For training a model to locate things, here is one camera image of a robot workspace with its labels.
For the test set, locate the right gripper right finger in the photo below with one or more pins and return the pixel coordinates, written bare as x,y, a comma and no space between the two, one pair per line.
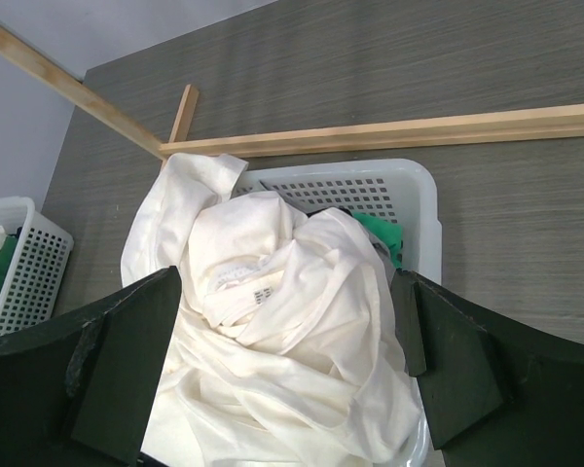
495,392

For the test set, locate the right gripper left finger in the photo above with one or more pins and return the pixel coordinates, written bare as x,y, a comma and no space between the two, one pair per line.
78,389

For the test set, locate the green tank top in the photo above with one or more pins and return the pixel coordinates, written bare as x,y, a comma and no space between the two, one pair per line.
389,234

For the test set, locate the white tank top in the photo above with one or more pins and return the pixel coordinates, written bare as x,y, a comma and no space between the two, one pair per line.
282,316

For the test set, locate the white basket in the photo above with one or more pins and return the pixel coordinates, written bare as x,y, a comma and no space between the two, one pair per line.
36,267
409,204

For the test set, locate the black tank top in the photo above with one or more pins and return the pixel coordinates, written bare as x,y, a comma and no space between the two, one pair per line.
382,249

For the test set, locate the wooden clothes rack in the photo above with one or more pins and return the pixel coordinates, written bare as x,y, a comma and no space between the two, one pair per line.
557,122

